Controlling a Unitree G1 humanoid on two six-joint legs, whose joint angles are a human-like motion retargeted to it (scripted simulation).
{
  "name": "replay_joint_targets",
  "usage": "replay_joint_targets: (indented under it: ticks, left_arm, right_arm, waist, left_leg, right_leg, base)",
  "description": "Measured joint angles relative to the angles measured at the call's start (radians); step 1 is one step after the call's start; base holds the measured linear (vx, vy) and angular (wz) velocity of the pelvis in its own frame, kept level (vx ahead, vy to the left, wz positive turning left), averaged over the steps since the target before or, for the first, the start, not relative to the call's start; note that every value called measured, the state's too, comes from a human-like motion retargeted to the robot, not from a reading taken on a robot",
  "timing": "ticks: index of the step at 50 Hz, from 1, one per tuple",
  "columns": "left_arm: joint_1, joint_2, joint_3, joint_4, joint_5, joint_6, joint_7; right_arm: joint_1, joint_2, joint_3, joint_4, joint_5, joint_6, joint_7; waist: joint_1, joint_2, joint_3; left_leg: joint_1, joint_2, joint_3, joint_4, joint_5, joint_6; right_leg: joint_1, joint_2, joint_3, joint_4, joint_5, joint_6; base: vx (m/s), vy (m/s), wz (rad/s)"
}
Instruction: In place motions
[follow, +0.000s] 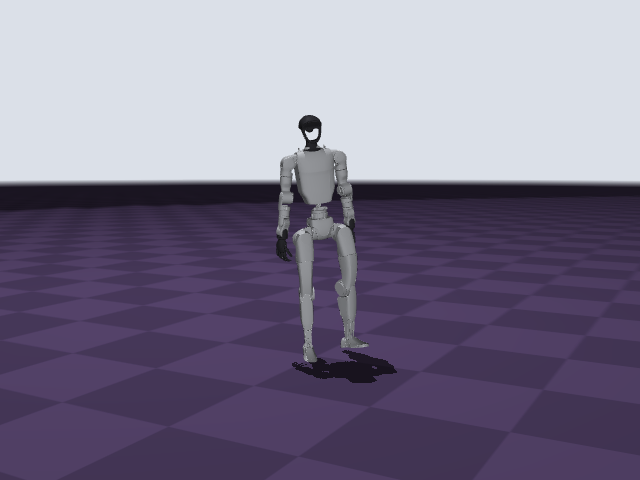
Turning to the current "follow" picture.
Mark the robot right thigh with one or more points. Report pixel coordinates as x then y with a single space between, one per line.
303 241

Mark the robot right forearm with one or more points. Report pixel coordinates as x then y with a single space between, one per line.
284 216

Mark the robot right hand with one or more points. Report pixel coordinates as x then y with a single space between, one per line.
282 246

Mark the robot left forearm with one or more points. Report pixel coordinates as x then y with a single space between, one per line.
348 210

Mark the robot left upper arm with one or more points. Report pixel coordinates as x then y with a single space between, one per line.
344 188

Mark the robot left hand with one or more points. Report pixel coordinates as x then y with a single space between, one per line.
351 226

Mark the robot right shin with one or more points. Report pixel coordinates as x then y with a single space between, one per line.
307 317

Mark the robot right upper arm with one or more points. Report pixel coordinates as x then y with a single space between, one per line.
287 164

